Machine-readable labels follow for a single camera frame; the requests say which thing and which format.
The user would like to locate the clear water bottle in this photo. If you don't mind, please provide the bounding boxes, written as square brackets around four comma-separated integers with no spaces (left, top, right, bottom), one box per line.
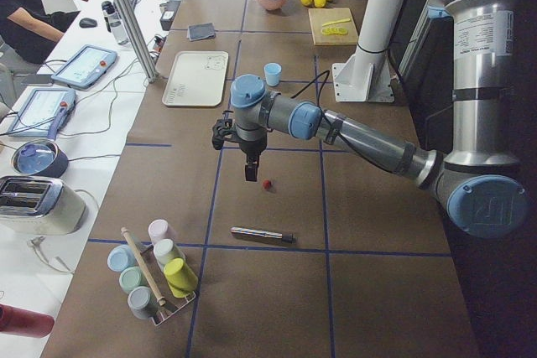
[102,1,129,45]

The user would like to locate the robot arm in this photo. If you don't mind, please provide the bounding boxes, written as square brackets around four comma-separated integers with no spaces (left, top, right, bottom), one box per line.
[212,0,529,238]

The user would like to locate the grey folded cloth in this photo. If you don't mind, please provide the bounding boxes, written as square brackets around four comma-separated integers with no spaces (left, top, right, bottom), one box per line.
[187,23,216,41]

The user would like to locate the cream toaster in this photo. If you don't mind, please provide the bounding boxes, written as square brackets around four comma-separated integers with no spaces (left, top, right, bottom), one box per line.
[1,176,86,235]

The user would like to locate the black box on desk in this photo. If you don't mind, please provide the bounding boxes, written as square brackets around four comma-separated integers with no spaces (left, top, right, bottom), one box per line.
[159,0,181,31]

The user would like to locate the yellow plastic knife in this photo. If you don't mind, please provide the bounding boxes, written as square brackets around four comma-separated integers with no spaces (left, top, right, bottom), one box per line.
[321,18,351,27]

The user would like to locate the aluminium frame post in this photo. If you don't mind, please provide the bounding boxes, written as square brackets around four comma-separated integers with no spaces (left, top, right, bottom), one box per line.
[114,0,158,83]

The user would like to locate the cream bear tray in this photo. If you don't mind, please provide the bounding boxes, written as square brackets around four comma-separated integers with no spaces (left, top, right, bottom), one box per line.
[162,51,228,107]

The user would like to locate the light blue cup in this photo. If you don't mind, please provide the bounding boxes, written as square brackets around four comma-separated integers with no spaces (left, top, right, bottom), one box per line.
[263,62,282,86]

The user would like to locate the white cup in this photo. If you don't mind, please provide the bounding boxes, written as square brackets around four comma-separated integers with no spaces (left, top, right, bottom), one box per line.
[153,238,186,271]

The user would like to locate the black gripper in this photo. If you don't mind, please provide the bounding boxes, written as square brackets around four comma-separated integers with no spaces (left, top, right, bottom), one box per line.
[211,110,267,182]

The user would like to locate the blue cup in rack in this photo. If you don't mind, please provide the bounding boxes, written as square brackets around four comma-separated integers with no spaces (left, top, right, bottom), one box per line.
[107,244,137,272]

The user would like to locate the green cup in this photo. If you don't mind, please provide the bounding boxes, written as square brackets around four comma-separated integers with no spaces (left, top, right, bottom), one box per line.
[119,266,148,294]

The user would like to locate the teach pendant near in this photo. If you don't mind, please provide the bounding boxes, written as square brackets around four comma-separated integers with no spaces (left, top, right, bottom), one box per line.
[7,87,76,139]

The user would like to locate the teach pendant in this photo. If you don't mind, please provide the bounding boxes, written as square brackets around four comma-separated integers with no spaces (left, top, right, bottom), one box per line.
[7,87,76,139]
[51,44,117,90]

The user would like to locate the black computer mouse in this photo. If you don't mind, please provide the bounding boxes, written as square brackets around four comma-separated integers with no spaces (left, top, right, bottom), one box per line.
[79,18,98,29]

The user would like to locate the lemon slices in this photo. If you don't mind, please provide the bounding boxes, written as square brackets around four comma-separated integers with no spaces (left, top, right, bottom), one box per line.
[321,26,348,36]

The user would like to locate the wooden cutting board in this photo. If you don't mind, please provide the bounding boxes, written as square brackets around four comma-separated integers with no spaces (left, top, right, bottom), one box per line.
[309,8,358,46]

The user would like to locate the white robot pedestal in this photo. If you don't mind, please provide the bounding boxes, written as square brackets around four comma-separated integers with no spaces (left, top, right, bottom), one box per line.
[332,0,404,103]

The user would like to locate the blue pot with lid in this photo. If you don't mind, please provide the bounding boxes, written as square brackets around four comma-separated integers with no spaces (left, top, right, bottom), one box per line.
[12,139,69,178]

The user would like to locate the wooden rack handle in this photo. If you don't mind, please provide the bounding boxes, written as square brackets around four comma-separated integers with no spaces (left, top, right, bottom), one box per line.
[121,226,166,307]

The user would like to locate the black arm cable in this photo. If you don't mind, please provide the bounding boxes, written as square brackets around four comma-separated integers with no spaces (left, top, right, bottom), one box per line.
[291,69,404,174]

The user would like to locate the red bottle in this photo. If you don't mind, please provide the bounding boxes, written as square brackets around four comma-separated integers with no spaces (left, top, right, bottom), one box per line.
[1,304,55,338]

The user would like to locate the yellow-green cup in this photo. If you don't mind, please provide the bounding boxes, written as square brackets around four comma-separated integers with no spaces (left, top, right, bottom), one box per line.
[164,257,198,298]

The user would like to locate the person in black shirt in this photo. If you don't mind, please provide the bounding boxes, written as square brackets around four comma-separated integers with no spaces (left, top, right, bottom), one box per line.
[1,0,89,64]

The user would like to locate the steel muddler black tip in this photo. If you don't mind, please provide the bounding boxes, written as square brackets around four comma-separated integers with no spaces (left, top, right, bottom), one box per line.
[230,226,295,246]

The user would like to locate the white cup rack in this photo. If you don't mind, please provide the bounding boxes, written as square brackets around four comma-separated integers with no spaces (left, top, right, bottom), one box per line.
[139,248,197,327]

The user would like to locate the grey cup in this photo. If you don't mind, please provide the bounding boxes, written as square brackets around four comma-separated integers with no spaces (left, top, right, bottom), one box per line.
[128,286,158,319]

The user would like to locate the teach pendant far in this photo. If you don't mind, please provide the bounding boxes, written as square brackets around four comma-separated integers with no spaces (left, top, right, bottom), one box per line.
[51,44,117,90]

